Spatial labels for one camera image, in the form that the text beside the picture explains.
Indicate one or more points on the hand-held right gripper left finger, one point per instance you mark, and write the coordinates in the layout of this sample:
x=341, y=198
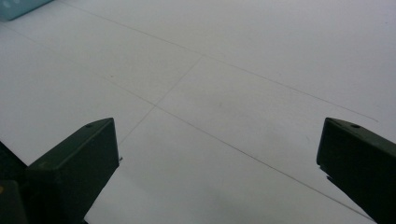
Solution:
x=73, y=169

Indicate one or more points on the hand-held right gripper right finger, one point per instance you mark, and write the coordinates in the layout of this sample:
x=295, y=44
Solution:
x=361, y=158

